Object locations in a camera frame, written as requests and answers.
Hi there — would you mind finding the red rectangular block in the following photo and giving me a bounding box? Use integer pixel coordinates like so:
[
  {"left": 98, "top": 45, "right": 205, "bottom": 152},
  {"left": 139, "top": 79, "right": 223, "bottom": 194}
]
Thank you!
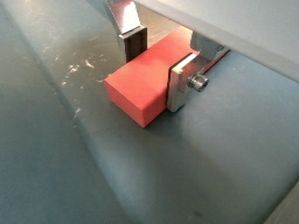
[{"left": 103, "top": 26, "right": 230, "bottom": 129}]

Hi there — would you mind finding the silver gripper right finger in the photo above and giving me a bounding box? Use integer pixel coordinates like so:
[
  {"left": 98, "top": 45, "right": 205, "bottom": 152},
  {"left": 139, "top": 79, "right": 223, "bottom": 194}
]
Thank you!
[{"left": 166, "top": 32, "right": 226, "bottom": 112}]

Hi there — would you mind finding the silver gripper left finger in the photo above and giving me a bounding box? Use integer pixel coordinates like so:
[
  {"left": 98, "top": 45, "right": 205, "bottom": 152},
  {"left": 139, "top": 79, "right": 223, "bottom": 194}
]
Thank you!
[{"left": 103, "top": 0, "right": 147, "bottom": 63}]

